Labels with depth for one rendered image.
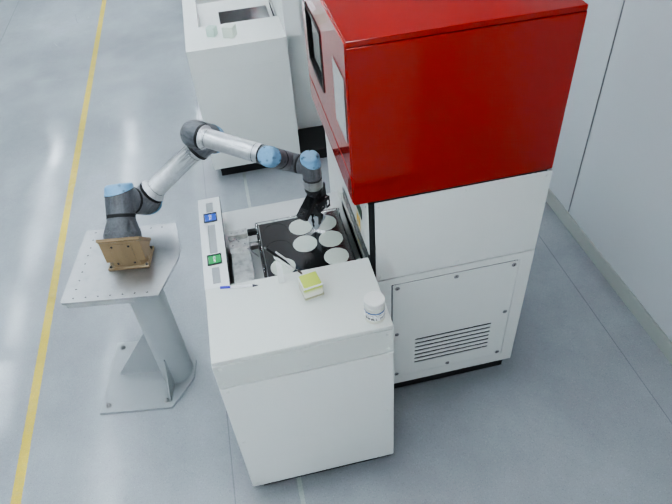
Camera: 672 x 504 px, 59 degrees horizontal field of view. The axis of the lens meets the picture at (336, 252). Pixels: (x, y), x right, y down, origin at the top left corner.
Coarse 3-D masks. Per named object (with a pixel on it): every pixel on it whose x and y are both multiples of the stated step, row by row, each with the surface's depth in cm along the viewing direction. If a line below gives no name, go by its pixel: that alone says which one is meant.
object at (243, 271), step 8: (240, 240) 252; (248, 240) 252; (232, 256) 245; (240, 256) 245; (248, 256) 245; (232, 264) 242; (240, 264) 242; (248, 264) 241; (240, 272) 238; (248, 272) 238; (240, 280) 235; (248, 280) 235
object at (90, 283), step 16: (160, 224) 272; (160, 240) 264; (176, 240) 264; (80, 256) 260; (96, 256) 259; (160, 256) 257; (176, 256) 256; (80, 272) 253; (96, 272) 252; (112, 272) 252; (128, 272) 251; (144, 272) 250; (160, 272) 250; (80, 288) 246; (96, 288) 245; (112, 288) 245; (128, 288) 244; (144, 288) 244; (160, 288) 243; (64, 304) 241; (80, 304) 242; (96, 304) 243; (112, 304) 244
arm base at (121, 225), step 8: (112, 216) 243; (120, 216) 243; (128, 216) 244; (112, 224) 242; (120, 224) 242; (128, 224) 244; (136, 224) 247; (104, 232) 244; (112, 232) 241; (120, 232) 241; (128, 232) 242; (136, 232) 245
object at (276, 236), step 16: (272, 224) 255; (288, 224) 254; (336, 224) 253; (272, 240) 248; (288, 240) 247; (272, 256) 241; (288, 256) 240; (304, 256) 240; (320, 256) 239; (352, 256) 238
